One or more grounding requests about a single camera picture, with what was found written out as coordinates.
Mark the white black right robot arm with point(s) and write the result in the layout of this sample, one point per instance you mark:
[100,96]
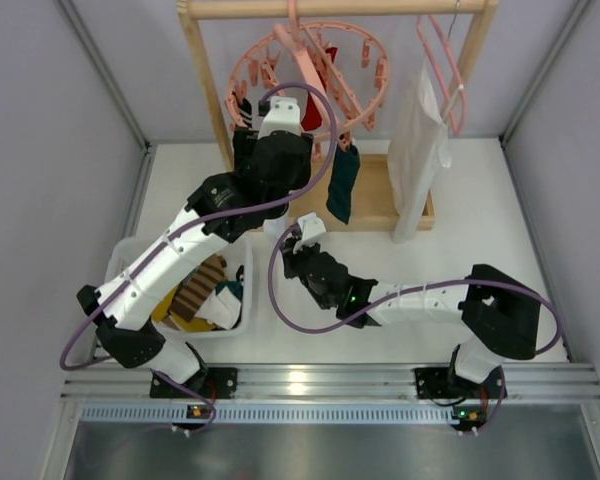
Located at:
[500,313]

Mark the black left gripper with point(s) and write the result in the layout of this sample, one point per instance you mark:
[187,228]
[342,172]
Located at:
[247,138]

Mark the brown striped sock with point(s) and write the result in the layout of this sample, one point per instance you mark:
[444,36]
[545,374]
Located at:
[198,287]

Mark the green sock in basket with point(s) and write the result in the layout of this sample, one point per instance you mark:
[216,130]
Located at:
[234,287]

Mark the pink round clip hanger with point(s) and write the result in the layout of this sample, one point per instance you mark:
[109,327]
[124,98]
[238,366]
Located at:
[304,44]

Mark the aluminium rail base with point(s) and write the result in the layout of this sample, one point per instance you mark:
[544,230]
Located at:
[318,394]

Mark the white hanging cloth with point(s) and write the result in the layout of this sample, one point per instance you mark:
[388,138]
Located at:
[417,150]

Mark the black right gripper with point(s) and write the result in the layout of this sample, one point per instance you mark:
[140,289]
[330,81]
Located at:
[290,259]

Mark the yellow sock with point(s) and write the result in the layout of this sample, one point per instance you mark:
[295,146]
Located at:
[164,315]

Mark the white plastic basket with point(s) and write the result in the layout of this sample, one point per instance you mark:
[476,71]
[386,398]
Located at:
[239,259]

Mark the red sock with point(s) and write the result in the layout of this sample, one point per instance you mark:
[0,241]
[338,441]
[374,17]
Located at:
[312,119]

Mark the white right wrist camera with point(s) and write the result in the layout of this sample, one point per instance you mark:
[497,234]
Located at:
[312,229]

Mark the dark green sock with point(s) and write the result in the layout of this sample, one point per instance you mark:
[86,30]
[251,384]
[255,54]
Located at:
[345,168]

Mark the white folded sock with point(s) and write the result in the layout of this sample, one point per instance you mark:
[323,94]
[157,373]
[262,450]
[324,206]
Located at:
[223,311]

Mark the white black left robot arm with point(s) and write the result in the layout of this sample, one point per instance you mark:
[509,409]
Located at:
[220,211]

